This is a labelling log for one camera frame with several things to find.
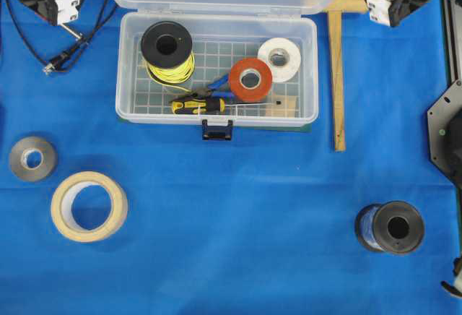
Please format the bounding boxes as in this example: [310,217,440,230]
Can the red tape roll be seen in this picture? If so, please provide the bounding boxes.
[228,58,273,103]

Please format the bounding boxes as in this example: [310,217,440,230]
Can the blue handled pliers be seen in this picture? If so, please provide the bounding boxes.
[171,74,236,103]

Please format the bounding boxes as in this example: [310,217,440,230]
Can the black tool box latch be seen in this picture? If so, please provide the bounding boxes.
[202,119,233,141]

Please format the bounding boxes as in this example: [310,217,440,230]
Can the beige masking tape roll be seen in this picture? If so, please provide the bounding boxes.
[51,171,128,243]

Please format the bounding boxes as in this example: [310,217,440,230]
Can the blue wire spool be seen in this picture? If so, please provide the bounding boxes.
[354,201,425,255]

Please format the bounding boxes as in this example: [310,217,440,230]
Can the aluminium frame rail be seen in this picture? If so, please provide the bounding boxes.
[441,0,461,86]

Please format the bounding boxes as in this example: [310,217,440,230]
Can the grey tape roll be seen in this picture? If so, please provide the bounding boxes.
[9,137,57,182]

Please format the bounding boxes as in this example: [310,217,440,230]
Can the black metal base plate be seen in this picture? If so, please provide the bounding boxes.
[427,80,461,189]

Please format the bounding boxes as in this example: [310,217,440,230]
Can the clear plastic tool box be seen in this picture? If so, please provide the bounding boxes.
[115,0,333,130]

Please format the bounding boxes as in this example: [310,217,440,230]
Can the black cable with plug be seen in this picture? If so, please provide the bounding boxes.
[3,0,118,75]

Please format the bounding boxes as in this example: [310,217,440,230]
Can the blue table cloth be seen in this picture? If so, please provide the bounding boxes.
[1,0,461,314]

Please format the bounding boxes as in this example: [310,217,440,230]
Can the white tape roll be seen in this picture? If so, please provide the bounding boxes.
[257,38,301,83]

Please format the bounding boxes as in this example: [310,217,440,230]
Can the wooden ruler strip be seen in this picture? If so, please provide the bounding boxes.
[325,0,367,152]

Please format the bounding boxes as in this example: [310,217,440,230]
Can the yellow black screwdriver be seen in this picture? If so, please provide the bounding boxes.
[170,98,282,115]

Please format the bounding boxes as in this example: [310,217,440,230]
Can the small brown card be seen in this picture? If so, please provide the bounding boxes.
[265,94,298,118]

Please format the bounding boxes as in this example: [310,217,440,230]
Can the yellow wire spool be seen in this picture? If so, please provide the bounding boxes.
[141,20,195,86]

